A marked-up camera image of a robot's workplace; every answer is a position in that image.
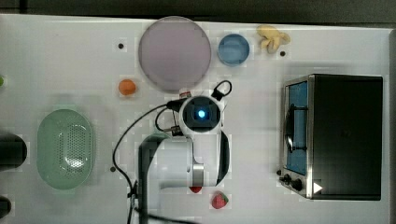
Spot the green strainer basket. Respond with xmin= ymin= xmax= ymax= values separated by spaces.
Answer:
xmin=36 ymin=109 xmax=92 ymax=190

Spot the orange toy fruit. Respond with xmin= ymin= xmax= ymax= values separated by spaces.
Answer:
xmin=119 ymin=79 xmax=136 ymax=96

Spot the green mug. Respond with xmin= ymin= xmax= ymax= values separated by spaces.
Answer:
xmin=151 ymin=133 xmax=170 ymax=141

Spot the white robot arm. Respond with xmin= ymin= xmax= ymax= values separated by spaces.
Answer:
xmin=138 ymin=94 xmax=231 ymax=224

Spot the yellow peeled banana toy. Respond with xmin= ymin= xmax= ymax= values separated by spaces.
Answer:
xmin=257 ymin=25 xmax=290 ymax=54

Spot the red toy strawberry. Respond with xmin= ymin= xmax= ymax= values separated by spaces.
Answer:
xmin=190 ymin=187 xmax=203 ymax=193

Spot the black toaster oven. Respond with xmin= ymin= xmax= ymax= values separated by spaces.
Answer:
xmin=276 ymin=74 xmax=383 ymax=201

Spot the grey round plate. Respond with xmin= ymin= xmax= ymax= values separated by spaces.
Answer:
xmin=138 ymin=16 xmax=212 ymax=92

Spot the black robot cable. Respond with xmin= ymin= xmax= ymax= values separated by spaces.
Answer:
xmin=111 ymin=104 xmax=200 ymax=224

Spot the red ketchup bottle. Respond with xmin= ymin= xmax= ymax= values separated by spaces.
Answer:
xmin=179 ymin=91 xmax=191 ymax=99

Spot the blue bowl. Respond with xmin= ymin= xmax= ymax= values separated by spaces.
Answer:
xmin=218 ymin=34 xmax=250 ymax=66

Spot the black oven door handle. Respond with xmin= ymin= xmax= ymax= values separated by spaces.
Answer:
xmin=284 ymin=105 xmax=308 ymax=153

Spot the pink toy strawberry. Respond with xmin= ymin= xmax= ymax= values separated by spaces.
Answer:
xmin=211 ymin=192 xmax=229 ymax=209

